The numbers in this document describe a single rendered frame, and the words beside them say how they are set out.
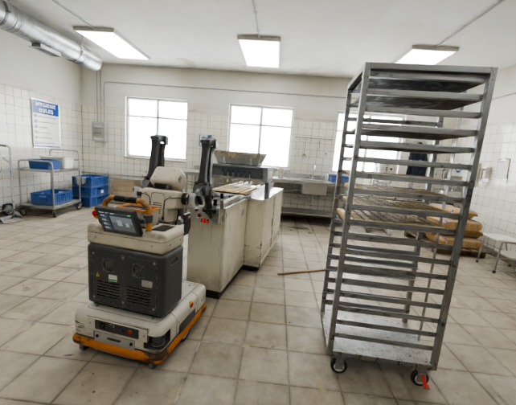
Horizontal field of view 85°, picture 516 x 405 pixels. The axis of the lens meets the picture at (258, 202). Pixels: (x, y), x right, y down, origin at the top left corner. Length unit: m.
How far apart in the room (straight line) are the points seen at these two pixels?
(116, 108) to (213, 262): 5.33
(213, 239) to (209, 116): 4.34
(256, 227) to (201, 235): 0.77
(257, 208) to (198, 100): 4.01
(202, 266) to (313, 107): 4.61
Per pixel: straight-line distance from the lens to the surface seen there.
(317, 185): 5.62
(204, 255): 2.56
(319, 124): 6.36
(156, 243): 1.73
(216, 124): 6.43
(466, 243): 5.51
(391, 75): 1.78
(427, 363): 2.20
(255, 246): 3.13
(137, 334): 1.93
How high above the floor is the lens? 1.30
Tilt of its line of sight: 9 degrees down
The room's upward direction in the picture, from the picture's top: 4 degrees clockwise
